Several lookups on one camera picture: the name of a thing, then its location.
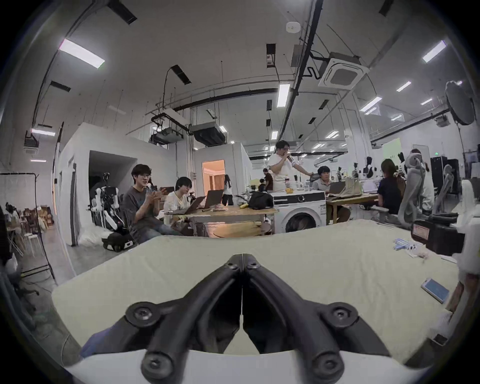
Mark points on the white and black robot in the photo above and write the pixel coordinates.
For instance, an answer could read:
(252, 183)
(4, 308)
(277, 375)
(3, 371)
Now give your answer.
(108, 213)

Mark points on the blue striped packet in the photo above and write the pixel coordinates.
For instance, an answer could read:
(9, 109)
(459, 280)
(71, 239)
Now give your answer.
(404, 244)

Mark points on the black bag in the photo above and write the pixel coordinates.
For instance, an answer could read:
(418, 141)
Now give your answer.
(260, 200)

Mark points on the person's right hand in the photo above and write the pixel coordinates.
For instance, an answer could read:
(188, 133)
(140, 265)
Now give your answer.
(459, 296)

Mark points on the white phone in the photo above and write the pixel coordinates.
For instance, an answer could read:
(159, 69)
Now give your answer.
(435, 289)

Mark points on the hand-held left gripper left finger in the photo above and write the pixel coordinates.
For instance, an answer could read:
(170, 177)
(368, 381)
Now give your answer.
(170, 337)

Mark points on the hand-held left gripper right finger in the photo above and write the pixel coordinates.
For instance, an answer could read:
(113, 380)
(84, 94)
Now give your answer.
(315, 337)

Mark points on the studio light on stand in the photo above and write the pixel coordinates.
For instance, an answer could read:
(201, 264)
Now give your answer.
(459, 103)

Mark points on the white washing machine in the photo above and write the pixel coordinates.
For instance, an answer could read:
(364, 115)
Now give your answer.
(300, 213)

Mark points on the white card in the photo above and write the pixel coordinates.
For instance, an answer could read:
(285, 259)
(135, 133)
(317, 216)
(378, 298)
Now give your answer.
(418, 254)

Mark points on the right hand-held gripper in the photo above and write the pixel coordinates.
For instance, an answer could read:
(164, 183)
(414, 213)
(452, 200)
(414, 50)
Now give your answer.
(437, 234)

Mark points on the wooden table with laptops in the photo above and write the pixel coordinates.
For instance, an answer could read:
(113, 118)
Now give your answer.
(225, 214)
(350, 197)

